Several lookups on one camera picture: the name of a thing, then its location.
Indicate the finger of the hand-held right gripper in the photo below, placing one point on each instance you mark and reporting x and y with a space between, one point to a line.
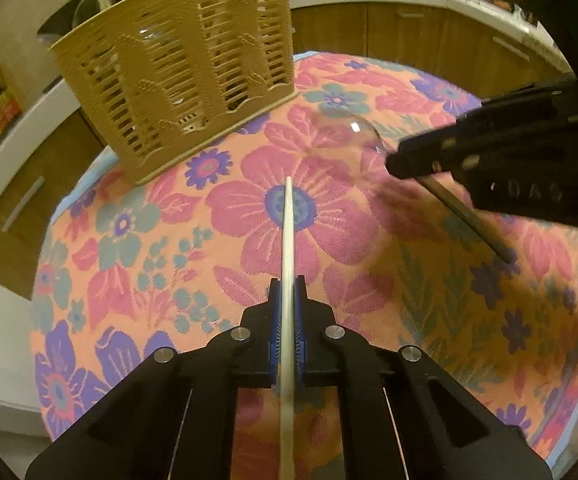
419 157
524 92

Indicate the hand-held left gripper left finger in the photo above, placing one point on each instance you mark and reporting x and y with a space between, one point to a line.
274 332

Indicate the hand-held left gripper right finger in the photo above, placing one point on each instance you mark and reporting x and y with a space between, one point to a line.
299 332

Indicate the beige plastic utensil basket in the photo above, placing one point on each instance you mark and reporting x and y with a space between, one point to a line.
179 75

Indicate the floral tablecloth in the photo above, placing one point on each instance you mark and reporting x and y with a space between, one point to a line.
369 280

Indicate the red label sauce bottle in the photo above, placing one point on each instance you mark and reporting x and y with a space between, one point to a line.
9 105

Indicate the black wok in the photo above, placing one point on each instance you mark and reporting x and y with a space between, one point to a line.
84 5

